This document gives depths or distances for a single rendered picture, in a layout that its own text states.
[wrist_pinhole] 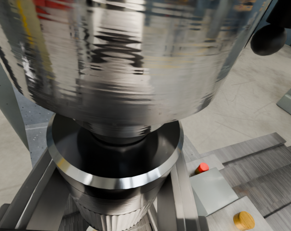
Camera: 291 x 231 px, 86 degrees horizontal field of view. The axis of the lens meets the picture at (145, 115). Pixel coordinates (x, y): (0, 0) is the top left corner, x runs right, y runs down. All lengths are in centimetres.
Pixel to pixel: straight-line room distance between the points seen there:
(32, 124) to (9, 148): 129
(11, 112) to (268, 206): 72
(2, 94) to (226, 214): 55
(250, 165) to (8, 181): 153
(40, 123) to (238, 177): 54
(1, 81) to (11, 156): 126
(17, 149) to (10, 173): 22
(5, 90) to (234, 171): 63
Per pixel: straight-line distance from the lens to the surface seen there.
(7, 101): 55
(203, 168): 30
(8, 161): 171
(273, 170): 62
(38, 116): 49
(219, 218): 31
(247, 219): 31
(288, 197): 60
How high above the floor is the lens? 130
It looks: 44 degrees down
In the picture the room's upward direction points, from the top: 12 degrees clockwise
